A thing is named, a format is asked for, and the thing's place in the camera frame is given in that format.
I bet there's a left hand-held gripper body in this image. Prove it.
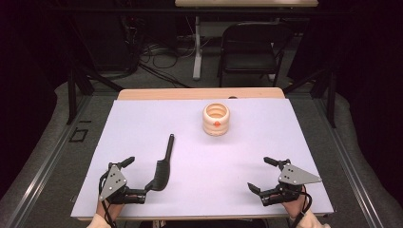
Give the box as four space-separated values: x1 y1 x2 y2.
98 161 147 205

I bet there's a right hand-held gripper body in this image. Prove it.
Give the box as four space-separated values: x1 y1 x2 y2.
259 159 323 207

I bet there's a black comb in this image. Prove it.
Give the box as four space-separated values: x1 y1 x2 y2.
144 133 176 192

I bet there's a cream ribbed cup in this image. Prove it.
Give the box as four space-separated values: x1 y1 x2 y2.
201 102 231 137

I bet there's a person's left hand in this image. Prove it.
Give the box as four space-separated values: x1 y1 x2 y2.
96 199 125 220

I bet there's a person's right hand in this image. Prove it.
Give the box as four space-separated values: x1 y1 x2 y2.
283 189 308 219

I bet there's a white table mat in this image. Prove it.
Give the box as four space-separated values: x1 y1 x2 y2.
69 98 335 219

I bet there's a person's dark clothing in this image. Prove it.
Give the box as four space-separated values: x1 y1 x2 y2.
139 218 267 228

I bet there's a black metal stand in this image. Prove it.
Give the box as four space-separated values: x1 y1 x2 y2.
65 18 125 126
282 67 337 129

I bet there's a wooden table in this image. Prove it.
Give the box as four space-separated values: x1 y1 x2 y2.
77 87 327 221

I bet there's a black folding chair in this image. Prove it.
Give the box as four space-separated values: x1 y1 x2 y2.
217 21 294 88

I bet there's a white-legged background table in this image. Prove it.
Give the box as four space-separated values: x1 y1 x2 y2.
174 0 319 81

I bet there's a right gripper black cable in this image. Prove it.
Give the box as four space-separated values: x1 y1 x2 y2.
289 186 314 228

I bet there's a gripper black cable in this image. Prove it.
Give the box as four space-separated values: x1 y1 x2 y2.
98 172 118 228
289 186 314 228

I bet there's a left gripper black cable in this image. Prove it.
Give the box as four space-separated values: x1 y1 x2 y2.
98 172 118 228

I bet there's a metal floor rail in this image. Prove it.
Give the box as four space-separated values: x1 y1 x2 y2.
0 94 93 228
312 94 386 228

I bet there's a bundle of floor cables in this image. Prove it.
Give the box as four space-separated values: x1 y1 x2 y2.
139 41 198 88

